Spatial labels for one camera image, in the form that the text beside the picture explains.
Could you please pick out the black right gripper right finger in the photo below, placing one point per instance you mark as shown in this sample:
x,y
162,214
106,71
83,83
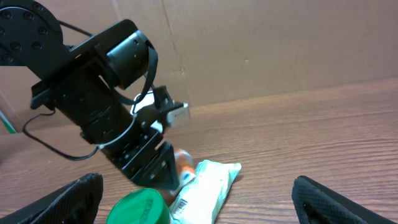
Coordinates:
x,y
316,204

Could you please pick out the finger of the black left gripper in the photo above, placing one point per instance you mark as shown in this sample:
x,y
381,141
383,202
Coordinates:
x,y
160,172

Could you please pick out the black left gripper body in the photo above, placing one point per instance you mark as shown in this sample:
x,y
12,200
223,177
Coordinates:
x,y
144,135

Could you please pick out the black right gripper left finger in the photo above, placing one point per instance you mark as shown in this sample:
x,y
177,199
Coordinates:
x,y
76,202

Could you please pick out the small orange box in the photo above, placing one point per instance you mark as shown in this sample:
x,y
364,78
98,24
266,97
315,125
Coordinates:
x,y
185,170

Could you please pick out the green lid white jar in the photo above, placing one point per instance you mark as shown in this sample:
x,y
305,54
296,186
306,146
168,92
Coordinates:
x,y
144,206

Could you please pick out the teal snack packet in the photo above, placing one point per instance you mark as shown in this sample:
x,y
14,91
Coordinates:
x,y
200,201

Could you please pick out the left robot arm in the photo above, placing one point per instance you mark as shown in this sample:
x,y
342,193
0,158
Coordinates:
x,y
104,85

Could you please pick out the white barcode scanner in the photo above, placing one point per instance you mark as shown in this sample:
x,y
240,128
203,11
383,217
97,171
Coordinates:
x,y
147,100

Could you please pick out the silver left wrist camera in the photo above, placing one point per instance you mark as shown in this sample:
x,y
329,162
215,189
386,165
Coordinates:
x,y
178,116

